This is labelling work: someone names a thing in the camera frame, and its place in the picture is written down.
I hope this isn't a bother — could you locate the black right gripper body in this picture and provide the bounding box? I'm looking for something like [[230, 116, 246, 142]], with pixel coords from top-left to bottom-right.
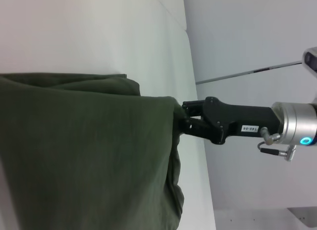
[[202, 96, 283, 145]]

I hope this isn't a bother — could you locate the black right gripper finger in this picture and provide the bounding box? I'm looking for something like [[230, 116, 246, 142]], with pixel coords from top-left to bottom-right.
[[178, 117, 221, 143], [181, 99, 206, 117]]

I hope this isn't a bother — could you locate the dark green FREE t-shirt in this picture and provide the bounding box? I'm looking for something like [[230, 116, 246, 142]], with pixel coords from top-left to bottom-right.
[[0, 72, 185, 230]]

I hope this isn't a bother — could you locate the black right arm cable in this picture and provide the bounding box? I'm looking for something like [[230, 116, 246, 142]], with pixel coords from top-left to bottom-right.
[[256, 140, 297, 163]]

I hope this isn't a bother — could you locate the silver depth camera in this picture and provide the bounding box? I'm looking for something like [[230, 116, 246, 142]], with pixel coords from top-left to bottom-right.
[[302, 46, 317, 80]]

